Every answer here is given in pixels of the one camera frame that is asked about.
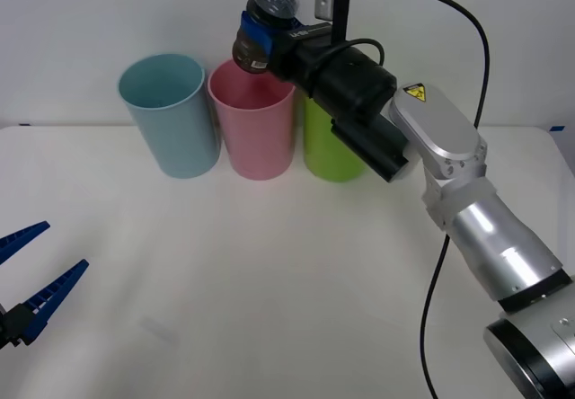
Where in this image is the pink plastic bin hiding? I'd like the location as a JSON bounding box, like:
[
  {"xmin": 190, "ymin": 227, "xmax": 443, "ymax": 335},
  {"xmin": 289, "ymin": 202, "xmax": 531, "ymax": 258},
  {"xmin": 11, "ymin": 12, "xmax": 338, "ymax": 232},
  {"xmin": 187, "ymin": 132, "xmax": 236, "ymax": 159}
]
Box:
[{"xmin": 207, "ymin": 58, "xmax": 296, "ymax": 182}]

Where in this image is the black camera cable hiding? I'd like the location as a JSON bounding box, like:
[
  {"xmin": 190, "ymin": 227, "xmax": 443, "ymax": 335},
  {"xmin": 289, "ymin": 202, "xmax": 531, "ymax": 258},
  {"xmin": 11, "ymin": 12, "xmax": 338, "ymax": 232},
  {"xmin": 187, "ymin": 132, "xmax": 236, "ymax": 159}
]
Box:
[{"xmin": 332, "ymin": 0, "xmax": 490, "ymax": 399}]

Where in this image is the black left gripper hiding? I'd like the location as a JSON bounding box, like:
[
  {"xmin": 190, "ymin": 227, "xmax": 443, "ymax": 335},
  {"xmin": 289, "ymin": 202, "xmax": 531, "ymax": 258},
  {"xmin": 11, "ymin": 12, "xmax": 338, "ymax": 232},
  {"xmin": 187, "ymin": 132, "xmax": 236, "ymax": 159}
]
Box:
[{"xmin": 0, "ymin": 221, "xmax": 90, "ymax": 350}]

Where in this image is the pale blue plastic bin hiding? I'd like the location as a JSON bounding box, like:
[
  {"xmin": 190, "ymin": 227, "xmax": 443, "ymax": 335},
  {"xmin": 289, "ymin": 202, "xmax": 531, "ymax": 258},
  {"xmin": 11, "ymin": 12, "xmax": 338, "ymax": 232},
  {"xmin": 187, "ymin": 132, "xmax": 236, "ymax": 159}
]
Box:
[{"xmin": 117, "ymin": 53, "xmax": 221, "ymax": 180}]

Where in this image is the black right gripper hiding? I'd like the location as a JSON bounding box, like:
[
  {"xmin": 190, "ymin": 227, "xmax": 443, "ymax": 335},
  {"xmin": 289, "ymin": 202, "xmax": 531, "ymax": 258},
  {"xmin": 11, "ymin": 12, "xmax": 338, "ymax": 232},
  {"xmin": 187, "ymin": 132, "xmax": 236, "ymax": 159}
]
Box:
[{"xmin": 240, "ymin": 11, "xmax": 336, "ymax": 91}]

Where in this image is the green plastic bin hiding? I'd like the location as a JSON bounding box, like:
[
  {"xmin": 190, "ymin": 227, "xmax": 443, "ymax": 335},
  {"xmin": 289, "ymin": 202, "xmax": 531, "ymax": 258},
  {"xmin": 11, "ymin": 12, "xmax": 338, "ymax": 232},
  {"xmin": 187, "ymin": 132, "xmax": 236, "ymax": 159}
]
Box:
[{"xmin": 301, "ymin": 93, "xmax": 367, "ymax": 183}]

